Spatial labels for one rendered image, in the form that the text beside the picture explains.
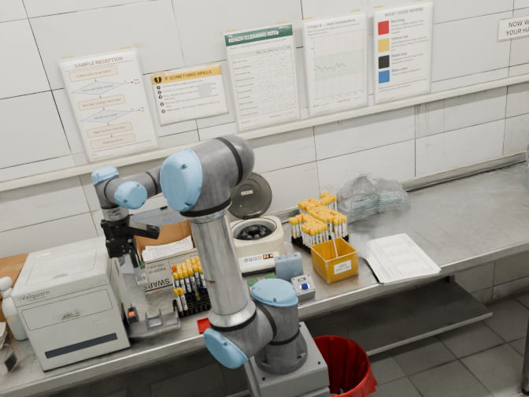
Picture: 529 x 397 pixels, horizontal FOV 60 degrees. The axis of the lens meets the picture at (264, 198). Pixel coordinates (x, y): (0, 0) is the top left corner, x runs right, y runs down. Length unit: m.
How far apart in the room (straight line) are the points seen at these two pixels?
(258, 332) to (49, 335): 0.73
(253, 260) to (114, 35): 1.02
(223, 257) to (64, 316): 0.70
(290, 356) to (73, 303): 0.69
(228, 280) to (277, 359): 0.32
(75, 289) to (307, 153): 1.18
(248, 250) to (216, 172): 0.92
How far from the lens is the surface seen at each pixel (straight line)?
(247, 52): 1.96
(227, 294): 1.05
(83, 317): 1.57
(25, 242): 2.18
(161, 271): 1.82
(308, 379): 1.31
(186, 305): 1.67
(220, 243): 0.99
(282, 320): 1.18
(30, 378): 1.71
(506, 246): 1.98
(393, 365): 2.66
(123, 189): 1.28
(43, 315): 1.57
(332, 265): 1.68
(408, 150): 2.38
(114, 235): 1.46
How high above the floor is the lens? 1.85
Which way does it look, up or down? 23 degrees down
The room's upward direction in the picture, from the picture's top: 9 degrees counter-clockwise
